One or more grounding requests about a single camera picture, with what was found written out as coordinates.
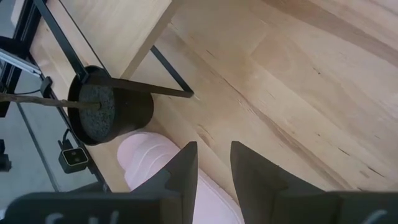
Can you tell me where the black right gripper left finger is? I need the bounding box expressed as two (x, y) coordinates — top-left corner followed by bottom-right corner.
(130, 141), (199, 224)

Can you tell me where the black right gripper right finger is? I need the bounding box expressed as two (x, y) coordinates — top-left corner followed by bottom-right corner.
(230, 141), (330, 224)

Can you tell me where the wooden shelf with black frame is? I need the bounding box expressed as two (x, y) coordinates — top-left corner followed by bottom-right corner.
(32, 0), (196, 99)

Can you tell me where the black plastic flower pot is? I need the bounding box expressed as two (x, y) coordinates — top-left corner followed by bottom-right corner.
(0, 64), (155, 146)

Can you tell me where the silver aluminium bar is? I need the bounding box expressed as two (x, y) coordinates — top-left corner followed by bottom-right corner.
(0, 48), (43, 77)

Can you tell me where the small black table camera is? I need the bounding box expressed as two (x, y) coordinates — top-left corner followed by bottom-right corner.
(57, 147), (90, 174)

